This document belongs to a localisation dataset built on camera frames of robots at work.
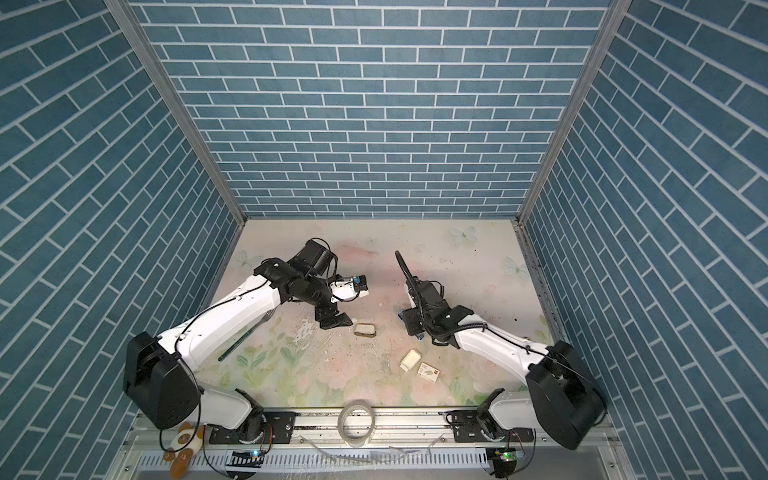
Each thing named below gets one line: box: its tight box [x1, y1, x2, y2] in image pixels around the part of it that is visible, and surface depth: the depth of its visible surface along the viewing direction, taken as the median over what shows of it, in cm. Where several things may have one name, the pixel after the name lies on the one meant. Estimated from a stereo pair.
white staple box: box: [417, 362, 441, 384], surface depth 84 cm
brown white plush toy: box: [163, 421, 205, 479], surface depth 70 cm
